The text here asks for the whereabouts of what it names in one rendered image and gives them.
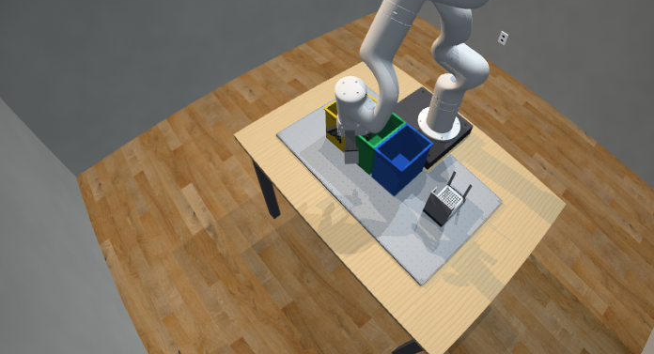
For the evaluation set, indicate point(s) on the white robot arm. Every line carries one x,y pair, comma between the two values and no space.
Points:
389,28

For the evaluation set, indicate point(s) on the green bin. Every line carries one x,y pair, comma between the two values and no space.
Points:
366,150

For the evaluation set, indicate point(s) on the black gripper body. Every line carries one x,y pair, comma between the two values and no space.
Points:
341,129

